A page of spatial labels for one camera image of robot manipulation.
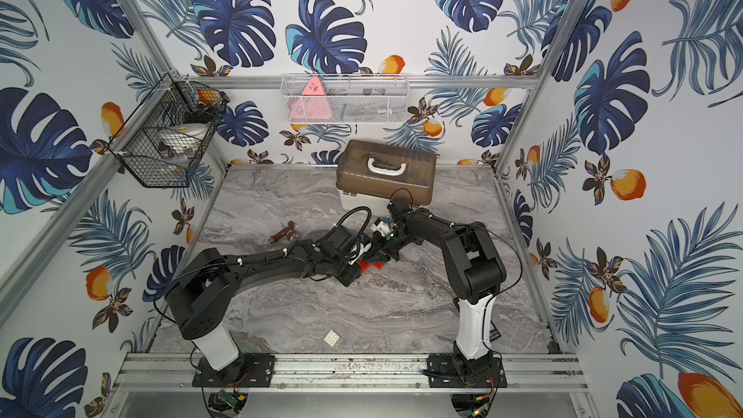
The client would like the white square lego brick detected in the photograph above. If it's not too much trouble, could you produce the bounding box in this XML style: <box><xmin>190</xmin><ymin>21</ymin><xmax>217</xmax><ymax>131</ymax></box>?
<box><xmin>323</xmin><ymin>330</ymin><xmax>341</xmax><ymax>346</ymax></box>

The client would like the red lego brick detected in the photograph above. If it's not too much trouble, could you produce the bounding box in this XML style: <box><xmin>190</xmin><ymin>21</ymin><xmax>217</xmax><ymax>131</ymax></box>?
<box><xmin>360</xmin><ymin>261</ymin><xmax>384</xmax><ymax>273</ymax></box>

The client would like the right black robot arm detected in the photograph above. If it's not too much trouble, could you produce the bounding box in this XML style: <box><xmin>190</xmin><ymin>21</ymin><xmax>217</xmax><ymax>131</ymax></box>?
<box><xmin>362</xmin><ymin>199</ymin><xmax>507</xmax><ymax>370</ymax></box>

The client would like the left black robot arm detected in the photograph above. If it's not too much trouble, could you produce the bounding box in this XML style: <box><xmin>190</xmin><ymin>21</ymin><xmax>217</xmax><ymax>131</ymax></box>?
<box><xmin>164</xmin><ymin>206</ymin><xmax>373</xmax><ymax>373</ymax></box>

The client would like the brown wooden stamp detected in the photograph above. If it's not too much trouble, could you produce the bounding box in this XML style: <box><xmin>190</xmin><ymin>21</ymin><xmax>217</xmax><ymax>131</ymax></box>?
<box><xmin>268</xmin><ymin>221</ymin><xmax>296</xmax><ymax>244</ymax></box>

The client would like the brown lid storage box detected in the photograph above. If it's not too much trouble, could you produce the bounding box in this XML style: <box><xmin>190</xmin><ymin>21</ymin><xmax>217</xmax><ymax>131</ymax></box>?
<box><xmin>336</xmin><ymin>139</ymin><xmax>437</xmax><ymax>216</ymax></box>

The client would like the black abacus tray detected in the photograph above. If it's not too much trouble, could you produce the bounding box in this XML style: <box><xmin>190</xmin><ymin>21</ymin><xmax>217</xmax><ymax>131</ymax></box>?
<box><xmin>489</xmin><ymin>322</ymin><xmax>501</xmax><ymax>342</ymax></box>

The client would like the pink triangle card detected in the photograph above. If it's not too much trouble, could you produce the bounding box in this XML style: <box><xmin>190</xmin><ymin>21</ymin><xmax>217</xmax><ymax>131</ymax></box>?
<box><xmin>288</xmin><ymin>77</ymin><xmax>333</xmax><ymax>123</ymax></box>

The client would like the white bowl in basket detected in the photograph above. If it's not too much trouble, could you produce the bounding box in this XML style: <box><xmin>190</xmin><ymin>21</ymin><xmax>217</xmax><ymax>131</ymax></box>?
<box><xmin>157</xmin><ymin>123</ymin><xmax>208</xmax><ymax>155</ymax></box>

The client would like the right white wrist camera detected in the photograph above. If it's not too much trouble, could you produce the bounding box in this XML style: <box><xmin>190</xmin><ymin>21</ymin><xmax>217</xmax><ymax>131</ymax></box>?
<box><xmin>371</xmin><ymin>218</ymin><xmax>393</xmax><ymax>238</ymax></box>

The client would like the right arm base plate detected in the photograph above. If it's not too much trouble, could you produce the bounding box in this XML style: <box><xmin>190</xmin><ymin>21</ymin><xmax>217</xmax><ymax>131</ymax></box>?
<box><xmin>422</xmin><ymin>353</ymin><xmax>508</xmax><ymax>389</ymax></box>

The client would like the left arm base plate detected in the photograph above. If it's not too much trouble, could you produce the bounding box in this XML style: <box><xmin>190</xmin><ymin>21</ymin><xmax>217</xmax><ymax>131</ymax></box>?
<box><xmin>192</xmin><ymin>353</ymin><xmax>277</xmax><ymax>389</ymax></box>

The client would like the clear wall shelf tray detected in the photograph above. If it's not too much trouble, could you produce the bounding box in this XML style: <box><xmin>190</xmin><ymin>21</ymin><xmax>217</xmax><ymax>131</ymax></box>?
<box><xmin>281</xmin><ymin>74</ymin><xmax>410</xmax><ymax>124</ymax></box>

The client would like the black wire basket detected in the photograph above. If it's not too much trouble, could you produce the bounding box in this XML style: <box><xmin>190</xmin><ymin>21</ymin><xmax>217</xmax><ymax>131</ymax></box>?
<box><xmin>106</xmin><ymin>74</ymin><xmax>229</xmax><ymax>189</ymax></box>

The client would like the aluminium front rail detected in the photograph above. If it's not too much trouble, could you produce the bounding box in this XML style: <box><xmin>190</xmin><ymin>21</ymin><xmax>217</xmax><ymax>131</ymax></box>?
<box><xmin>113</xmin><ymin>354</ymin><xmax>588</xmax><ymax>394</ymax></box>

